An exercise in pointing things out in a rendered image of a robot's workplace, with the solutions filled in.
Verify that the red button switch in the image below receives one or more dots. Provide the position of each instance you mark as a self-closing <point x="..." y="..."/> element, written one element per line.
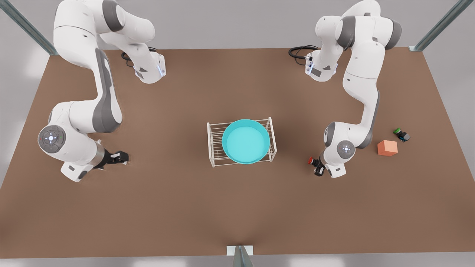
<point x="314" y="161"/>

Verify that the turquoise round plate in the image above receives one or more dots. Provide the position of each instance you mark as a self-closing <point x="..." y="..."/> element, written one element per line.
<point x="246" y="141"/>

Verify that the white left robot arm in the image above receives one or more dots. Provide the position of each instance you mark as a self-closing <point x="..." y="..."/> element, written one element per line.
<point x="358" y="70"/>

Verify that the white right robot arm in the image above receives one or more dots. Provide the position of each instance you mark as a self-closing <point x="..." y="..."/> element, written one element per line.
<point x="78" y="66"/>

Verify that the orange cube block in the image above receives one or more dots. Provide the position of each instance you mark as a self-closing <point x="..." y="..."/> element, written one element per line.
<point x="387" y="148"/>

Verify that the green button switch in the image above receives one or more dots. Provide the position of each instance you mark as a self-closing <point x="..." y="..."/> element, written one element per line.
<point x="402" y="134"/>

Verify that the silver frame post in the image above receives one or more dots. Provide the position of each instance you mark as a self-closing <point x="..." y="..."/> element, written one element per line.
<point x="439" y="26"/>
<point x="26" y="26"/>
<point x="242" y="257"/>

